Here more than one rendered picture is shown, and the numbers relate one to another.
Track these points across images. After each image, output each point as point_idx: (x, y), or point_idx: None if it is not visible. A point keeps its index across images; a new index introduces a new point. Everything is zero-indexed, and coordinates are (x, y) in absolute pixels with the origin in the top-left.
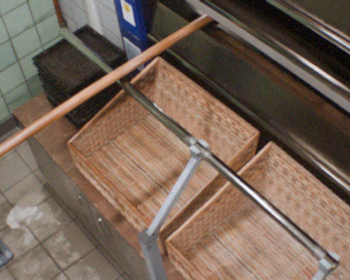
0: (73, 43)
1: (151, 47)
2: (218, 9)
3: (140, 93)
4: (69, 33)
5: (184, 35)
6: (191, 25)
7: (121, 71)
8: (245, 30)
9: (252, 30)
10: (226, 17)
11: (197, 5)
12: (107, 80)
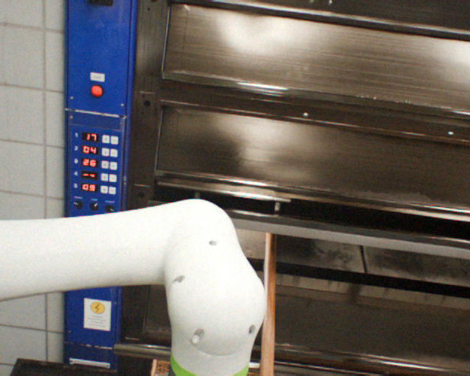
0: (157, 353)
1: (265, 316)
2: (374, 231)
3: (307, 367)
4: (136, 344)
5: (274, 292)
6: (271, 280)
7: (271, 352)
8: (415, 241)
9: (426, 237)
10: (386, 236)
11: (337, 238)
12: (271, 367)
